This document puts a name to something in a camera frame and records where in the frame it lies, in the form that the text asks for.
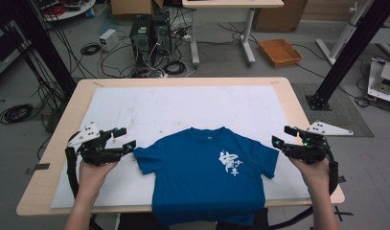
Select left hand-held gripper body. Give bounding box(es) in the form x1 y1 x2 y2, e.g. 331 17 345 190
66 121 124 167

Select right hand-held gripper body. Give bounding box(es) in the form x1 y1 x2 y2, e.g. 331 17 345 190
284 120 355 166

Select blue t-shirt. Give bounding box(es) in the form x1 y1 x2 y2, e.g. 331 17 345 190
132 126 280 227

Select person's left hand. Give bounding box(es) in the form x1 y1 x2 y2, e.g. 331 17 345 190
77 159 120 193

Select person's right hand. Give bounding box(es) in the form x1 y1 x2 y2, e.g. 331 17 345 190
287 156 332 193

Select grey floor mat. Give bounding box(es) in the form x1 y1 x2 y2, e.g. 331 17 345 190
291 82 375 139

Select white table mat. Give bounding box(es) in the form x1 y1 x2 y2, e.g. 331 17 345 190
50 84 311 210

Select black tape cross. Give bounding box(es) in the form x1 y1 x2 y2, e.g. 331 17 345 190
333 205 355 222

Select person's left leg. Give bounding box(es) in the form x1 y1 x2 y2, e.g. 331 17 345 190
117 212 156 230

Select orange plastic tray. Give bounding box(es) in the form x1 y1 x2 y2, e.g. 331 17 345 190
258 37 304 68

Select white power supply box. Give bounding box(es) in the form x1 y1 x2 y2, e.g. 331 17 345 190
98 28 120 53

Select black computer tower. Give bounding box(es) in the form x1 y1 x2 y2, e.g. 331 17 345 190
129 13 153 67
150 10 173 62

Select white metal stand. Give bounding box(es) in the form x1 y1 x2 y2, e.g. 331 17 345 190
315 0 373 66

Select cardboard box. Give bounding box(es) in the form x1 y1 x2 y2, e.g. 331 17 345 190
110 0 165 17
252 0 309 34

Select round white table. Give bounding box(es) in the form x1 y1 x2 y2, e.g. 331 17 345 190
33 0 97 22

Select grey shelf unit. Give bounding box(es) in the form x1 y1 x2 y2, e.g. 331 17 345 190
0 19 28 81

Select white desk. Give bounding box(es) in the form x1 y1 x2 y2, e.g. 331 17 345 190
181 0 285 67

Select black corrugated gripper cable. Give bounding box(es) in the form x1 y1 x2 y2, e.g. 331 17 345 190
64 146 80 199
268 140 340 230

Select coiled black cable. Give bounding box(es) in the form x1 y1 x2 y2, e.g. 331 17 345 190
163 59 188 77
80 41 103 57
0 103 34 126

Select black metal frame post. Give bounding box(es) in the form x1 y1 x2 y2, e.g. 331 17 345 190
305 0 390 111
9 0 78 97

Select white device with cables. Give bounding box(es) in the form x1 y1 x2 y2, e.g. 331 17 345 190
366 56 390 105

